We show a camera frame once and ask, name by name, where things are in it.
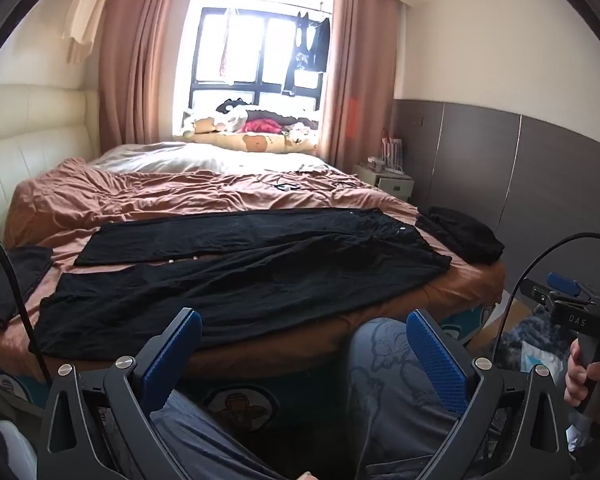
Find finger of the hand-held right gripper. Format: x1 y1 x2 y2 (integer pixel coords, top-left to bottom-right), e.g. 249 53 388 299
546 272 597 306
522 279 556 313

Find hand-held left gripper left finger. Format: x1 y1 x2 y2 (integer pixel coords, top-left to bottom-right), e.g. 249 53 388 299
37 307 203 480

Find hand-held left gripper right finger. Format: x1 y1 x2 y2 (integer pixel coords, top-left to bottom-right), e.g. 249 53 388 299
405 308 573 480

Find black pants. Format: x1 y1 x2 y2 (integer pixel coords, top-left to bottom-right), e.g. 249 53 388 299
34 206 453 361

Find person's right hand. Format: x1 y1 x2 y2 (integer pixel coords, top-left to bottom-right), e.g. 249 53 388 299
565 337 600 416

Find cardboard box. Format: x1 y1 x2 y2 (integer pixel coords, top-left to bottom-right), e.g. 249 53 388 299
472 299 537 356

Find grey fluffy rug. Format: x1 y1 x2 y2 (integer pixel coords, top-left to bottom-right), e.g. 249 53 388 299
502 316 577 377

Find white and blue packet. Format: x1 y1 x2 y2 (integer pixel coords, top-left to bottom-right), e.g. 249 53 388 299
521 344 563 377

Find person's right leg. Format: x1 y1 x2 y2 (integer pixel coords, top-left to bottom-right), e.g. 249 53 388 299
347 317 487 480

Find person's leg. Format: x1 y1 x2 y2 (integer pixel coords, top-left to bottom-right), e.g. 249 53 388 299
150 389 301 480
347 317 487 480

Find blue cartoon bed skirt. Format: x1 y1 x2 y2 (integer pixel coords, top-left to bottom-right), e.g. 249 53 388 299
0 305 496 431

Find person's left leg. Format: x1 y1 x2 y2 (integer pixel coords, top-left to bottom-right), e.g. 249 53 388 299
150 389 301 480

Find folded black clothes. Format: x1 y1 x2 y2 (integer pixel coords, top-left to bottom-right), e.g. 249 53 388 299
415 205 506 266

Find black cloth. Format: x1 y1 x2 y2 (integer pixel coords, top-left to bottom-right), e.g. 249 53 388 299
0 246 54 332

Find white object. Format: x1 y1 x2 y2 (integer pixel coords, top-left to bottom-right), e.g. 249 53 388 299
0 420 38 480

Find white nightstand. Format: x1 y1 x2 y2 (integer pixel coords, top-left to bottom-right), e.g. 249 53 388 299
354 162 413 206

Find white and red rack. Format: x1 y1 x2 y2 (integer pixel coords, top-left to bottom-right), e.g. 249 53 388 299
379 127 407 175

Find white bed sheet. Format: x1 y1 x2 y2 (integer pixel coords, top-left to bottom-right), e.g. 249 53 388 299
87 141 351 181

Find red cloth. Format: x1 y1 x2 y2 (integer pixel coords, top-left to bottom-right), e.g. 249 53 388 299
244 118 287 136

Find black and white plush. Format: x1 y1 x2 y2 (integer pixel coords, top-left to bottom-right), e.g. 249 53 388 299
215 97 251 114

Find cream padded headboard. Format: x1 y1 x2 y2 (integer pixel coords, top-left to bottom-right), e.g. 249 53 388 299
0 84 100 261

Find pink curtain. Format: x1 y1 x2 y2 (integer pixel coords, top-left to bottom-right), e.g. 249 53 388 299
320 0 401 171
97 0 198 153

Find pink hanging garment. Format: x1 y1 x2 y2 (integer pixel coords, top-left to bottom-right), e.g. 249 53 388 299
219 7 237 77

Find black hanging garment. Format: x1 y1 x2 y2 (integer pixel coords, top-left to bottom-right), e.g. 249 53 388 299
282 10 331 97

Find cream hanging cloth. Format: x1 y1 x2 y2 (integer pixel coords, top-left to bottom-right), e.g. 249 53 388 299
62 0 111 63

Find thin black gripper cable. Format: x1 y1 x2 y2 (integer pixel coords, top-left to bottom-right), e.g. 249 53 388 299
490 231 600 376

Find black cables on bed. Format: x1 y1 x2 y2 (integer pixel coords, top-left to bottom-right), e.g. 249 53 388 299
256 171 361 192

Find black window frame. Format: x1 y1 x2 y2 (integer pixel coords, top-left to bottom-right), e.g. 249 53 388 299
187 7 333 113

